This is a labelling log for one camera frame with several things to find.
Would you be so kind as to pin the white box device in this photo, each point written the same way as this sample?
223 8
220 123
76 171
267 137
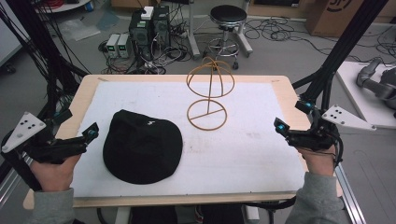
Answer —
147 13

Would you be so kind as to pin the blue tape roll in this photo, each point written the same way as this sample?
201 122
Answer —
89 6

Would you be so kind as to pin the black computer tower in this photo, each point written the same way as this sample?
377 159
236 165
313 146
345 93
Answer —
140 34
161 26

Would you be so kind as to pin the person's right hand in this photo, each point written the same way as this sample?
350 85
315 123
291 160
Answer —
320 161

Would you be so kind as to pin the white round table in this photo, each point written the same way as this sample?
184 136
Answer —
65 6

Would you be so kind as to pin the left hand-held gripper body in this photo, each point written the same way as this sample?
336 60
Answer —
46 149

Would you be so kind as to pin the grey power supply unit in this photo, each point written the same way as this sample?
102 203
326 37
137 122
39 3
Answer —
124 45
112 45

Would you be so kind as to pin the black round stool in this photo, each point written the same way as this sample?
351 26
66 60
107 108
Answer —
228 15

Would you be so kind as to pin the aluminium rail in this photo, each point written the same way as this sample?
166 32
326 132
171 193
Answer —
12 183
350 196

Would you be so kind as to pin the white side table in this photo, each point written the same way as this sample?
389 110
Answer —
351 90

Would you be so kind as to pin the brown cardboard box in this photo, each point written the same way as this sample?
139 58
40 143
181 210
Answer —
342 15

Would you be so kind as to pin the white table mat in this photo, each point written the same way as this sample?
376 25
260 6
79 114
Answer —
233 155

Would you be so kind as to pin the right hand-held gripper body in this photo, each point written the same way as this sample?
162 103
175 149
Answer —
317 138

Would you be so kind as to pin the person's left hand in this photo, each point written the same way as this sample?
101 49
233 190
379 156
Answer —
54 175

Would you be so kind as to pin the black hat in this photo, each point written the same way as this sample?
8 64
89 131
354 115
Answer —
141 149

